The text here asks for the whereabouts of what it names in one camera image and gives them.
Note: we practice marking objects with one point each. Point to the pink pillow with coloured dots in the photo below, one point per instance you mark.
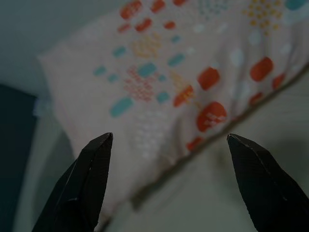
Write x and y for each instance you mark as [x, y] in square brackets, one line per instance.
[169, 79]

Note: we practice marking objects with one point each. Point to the white bed sheet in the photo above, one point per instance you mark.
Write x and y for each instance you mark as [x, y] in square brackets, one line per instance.
[217, 193]

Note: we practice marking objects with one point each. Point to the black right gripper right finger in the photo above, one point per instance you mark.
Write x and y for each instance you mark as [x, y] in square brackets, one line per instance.
[268, 183]

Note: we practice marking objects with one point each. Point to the dark blue furniture panel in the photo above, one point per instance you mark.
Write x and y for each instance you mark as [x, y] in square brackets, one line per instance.
[14, 157]

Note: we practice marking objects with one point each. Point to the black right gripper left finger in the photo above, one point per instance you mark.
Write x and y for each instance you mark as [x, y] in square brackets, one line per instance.
[82, 183]

